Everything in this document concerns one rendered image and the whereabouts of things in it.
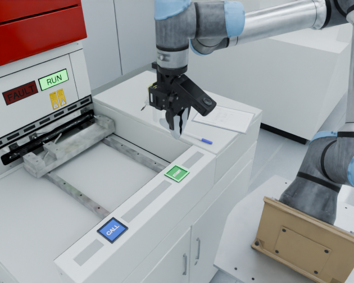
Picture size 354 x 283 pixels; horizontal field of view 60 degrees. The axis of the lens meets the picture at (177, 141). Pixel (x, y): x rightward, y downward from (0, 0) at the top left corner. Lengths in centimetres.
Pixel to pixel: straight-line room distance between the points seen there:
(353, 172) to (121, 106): 85
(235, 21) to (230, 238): 60
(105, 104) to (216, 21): 73
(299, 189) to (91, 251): 55
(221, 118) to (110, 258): 66
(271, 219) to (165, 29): 53
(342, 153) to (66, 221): 80
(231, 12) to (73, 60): 73
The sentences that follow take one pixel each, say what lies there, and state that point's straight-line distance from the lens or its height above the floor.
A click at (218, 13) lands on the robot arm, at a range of 70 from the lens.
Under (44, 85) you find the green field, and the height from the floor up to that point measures 109.
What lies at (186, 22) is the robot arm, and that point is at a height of 141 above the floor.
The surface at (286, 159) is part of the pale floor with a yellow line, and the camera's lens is 262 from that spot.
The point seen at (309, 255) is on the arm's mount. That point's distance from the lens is 88.
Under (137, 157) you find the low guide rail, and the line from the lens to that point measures 118.
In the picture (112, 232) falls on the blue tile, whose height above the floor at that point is 96.
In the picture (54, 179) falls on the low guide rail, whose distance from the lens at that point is 116.
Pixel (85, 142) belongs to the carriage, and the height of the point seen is 88.
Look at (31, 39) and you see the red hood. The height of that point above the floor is 127.
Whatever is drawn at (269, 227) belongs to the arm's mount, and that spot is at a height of 93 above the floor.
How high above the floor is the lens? 160
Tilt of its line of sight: 37 degrees down
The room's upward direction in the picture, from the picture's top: straight up
